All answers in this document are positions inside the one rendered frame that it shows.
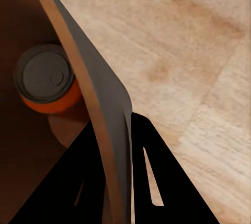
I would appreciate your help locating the trash can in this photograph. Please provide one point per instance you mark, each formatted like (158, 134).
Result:
(31, 143)

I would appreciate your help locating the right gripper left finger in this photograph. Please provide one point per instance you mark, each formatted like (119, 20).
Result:
(53, 200)

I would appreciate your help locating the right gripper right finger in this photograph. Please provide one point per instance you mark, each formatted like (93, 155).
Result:
(182, 202)

